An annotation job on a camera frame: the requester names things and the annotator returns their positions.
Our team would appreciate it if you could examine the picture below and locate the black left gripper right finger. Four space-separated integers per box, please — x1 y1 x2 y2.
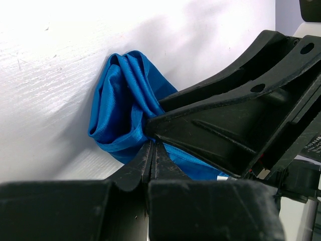
147 143 285 240

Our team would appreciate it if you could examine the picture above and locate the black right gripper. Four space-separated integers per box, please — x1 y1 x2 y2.
246 74 320 203

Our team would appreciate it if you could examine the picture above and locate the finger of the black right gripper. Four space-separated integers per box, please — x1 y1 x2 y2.
144 35 320 178
159 30 300 112

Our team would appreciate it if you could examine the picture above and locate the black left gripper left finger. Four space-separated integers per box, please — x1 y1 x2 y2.
1 141 153 240

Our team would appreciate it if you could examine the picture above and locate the blue satin napkin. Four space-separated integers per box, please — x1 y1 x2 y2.
87 50 230 181

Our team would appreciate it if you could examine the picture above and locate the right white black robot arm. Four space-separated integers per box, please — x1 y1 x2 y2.
145 1 320 240

